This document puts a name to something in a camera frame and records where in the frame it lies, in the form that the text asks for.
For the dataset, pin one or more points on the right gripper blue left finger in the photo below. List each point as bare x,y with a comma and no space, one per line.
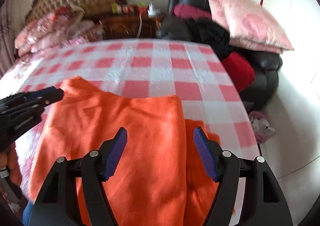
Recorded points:
111,152

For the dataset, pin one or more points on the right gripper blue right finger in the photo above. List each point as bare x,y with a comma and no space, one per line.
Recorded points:
210,152

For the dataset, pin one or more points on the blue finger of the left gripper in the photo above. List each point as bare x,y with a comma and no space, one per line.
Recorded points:
30,96
51,97

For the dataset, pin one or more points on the orange fleece pants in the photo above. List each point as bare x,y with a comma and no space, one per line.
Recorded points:
160,178

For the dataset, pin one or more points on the small pink trash bin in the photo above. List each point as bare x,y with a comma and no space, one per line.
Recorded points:
261,127

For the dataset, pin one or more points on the stacked pink floral pillows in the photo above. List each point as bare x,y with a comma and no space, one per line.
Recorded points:
60,28

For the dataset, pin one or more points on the pink white checkered sheet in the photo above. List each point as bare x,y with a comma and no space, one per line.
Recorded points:
148,68

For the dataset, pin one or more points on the red cushion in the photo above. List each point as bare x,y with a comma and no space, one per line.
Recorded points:
240,71

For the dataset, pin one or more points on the pink curtain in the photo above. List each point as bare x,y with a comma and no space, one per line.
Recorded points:
7,48

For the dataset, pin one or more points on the black leather armchair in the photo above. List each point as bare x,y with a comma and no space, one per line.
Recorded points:
265,64

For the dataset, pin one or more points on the blue jeans leg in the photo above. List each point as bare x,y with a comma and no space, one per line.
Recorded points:
27,213

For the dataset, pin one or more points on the wooden nightstand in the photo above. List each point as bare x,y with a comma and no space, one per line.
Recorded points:
128,26

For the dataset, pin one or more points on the black garment on chair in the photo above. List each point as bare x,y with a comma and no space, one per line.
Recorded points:
208,32

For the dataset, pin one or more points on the pink floral pillow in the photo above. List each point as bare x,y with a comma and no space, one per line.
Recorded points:
250,26

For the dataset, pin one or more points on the magenta garment on chair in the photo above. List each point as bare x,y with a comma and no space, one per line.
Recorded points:
184,11

